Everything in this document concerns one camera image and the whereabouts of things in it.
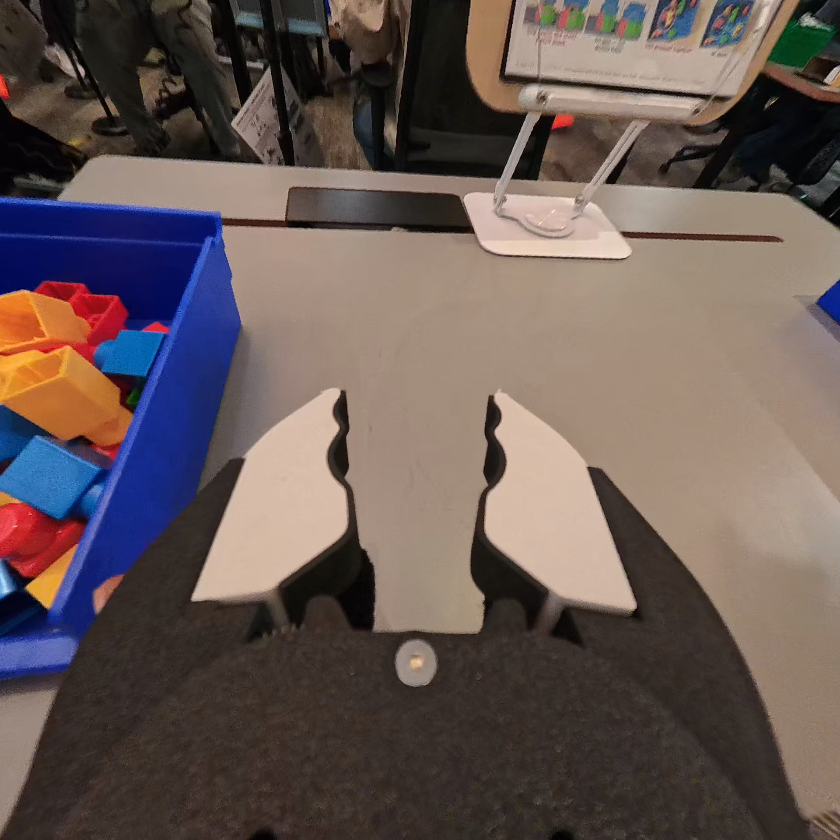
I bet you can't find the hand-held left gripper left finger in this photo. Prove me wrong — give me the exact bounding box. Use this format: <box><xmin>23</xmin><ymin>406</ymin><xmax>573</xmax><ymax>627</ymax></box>
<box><xmin>190</xmin><ymin>388</ymin><xmax>362</xmax><ymax>627</ymax></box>

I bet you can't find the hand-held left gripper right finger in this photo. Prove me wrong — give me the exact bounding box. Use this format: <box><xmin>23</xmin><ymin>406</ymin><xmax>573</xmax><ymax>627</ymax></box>
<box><xmin>471</xmin><ymin>390</ymin><xmax>639</xmax><ymax>632</ymax></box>

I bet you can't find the black office chair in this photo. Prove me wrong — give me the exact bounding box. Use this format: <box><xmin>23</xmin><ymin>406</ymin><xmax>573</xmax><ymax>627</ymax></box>
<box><xmin>394</xmin><ymin>0</ymin><xmax>555</xmax><ymax>179</ymax></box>

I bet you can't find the pile of colourful mega blocks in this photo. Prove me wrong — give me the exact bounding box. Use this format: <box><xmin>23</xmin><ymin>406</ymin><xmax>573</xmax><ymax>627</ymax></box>
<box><xmin>0</xmin><ymin>281</ymin><xmax>170</xmax><ymax>636</ymax></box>

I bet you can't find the black table cable tray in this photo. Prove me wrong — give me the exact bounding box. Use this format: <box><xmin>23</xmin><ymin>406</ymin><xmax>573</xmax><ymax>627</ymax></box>
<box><xmin>287</xmin><ymin>187</ymin><xmax>472</xmax><ymax>231</ymax></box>

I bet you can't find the background office desk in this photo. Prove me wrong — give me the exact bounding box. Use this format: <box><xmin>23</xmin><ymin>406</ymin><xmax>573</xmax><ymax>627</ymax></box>
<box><xmin>696</xmin><ymin>62</ymin><xmax>840</xmax><ymax>191</ymax></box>

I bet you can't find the white sign board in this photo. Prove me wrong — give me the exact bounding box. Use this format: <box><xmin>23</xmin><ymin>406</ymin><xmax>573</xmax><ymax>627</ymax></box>
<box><xmin>231</xmin><ymin>66</ymin><xmax>326</xmax><ymax>166</ymax></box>

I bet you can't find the printed instruction sheet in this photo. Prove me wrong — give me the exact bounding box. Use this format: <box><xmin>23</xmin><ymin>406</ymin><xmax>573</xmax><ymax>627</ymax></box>
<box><xmin>502</xmin><ymin>0</ymin><xmax>785</xmax><ymax>96</ymax></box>

